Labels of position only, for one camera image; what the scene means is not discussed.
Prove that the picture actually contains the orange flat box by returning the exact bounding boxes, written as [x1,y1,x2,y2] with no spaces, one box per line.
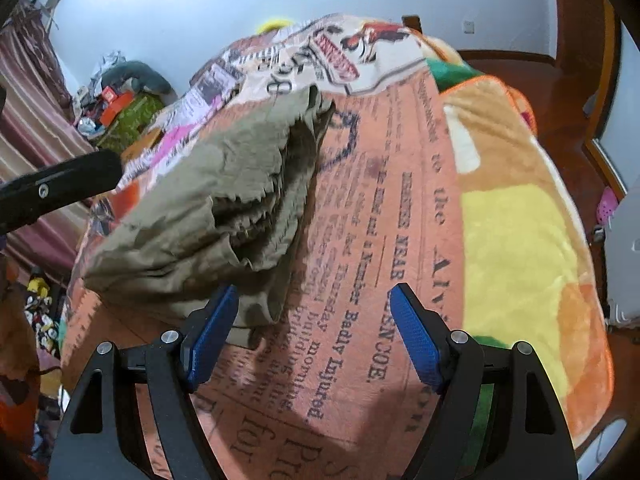
[99,92,135,126]

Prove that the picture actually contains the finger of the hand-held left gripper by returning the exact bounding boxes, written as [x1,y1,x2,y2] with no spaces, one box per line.
[0,149,124,236]

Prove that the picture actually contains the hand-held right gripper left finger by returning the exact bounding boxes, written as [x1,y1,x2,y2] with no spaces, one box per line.
[47,284,240,480]

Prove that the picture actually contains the green storage box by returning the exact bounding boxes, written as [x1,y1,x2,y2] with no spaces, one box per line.
[97,92,166,156]

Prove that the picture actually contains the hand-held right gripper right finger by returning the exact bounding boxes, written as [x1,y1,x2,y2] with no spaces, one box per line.
[389,282,581,480]

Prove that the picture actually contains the cartoon printed sheet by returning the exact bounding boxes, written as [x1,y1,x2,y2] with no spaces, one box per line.
[22,270,68,361]

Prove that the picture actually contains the grey plush pillow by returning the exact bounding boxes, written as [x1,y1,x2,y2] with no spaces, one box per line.
[102,60,173,95]

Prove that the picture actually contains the pile of small clutter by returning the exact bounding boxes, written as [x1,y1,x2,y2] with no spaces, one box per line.
[72,85,108,133]

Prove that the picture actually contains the yellow curved plush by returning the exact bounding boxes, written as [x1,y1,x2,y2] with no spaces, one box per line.
[255,17,296,33]

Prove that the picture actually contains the brown wooden door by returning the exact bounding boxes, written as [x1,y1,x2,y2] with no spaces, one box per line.
[550,0,618,61]

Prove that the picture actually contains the grey crumpled clothes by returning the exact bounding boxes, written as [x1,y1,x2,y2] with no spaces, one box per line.
[90,51,123,81]

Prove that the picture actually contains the khaki pants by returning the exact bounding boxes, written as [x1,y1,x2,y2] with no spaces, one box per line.
[82,84,337,348]

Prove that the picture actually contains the pink slipper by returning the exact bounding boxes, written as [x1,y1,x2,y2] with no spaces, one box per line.
[596,187,621,226]

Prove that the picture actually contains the striped brown curtain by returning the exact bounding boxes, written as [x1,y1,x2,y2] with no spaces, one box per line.
[0,2,96,281]

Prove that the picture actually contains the wooden lap table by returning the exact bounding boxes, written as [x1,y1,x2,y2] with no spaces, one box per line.
[122,127,163,161]

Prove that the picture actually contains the colourful fleece blanket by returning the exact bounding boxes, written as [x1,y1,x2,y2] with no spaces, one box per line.
[420,30,631,463]

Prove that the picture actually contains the newspaper printed blanket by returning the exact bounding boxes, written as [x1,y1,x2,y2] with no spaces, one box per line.
[60,10,481,480]

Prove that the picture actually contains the orange brown cloth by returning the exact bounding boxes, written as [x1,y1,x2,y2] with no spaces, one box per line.
[0,255,43,461]

